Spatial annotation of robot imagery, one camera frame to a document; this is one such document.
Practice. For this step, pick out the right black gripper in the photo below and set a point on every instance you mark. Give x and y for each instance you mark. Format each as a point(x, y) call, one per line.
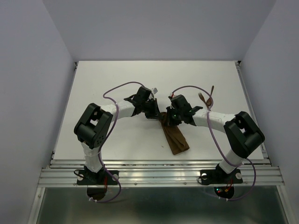
point(169, 109)

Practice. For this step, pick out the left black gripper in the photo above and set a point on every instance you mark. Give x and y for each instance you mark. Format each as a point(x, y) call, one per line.
point(155, 112)

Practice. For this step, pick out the brown cloth napkin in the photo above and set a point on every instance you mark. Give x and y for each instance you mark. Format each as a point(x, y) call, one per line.
point(176, 140)

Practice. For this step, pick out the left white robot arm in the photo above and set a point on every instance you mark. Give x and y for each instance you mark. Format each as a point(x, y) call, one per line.
point(93, 127)

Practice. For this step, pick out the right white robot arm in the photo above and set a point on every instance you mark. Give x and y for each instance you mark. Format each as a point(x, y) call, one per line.
point(243, 134)

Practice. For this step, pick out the brown wooden fork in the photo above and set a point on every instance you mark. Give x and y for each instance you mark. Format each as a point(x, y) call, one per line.
point(203, 99)

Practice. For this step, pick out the brown wooden spoon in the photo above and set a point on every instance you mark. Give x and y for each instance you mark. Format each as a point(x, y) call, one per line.
point(209, 101)

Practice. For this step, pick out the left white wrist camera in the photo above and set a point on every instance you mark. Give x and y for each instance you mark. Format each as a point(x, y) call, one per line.
point(154, 90)

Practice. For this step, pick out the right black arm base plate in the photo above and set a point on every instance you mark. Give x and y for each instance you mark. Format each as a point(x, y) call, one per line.
point(214, 176)

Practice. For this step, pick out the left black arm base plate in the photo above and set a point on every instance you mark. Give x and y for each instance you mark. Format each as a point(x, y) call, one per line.
point(85, 178)

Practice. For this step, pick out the aluminium front rail frame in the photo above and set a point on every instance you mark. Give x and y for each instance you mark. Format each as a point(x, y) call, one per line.
point(152, 173)

